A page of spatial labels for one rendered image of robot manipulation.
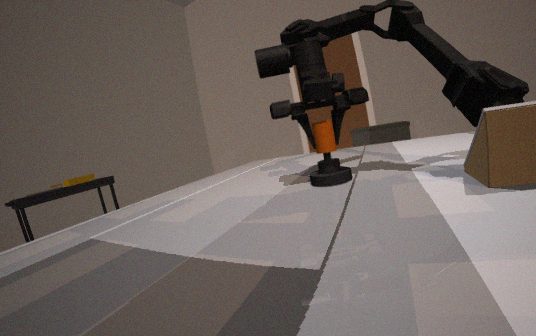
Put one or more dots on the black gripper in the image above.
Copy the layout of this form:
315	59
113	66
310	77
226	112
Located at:
340	103

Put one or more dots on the orange knob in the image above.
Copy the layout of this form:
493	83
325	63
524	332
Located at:
324	136

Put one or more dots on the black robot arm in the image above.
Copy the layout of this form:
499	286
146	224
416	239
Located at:
471	85

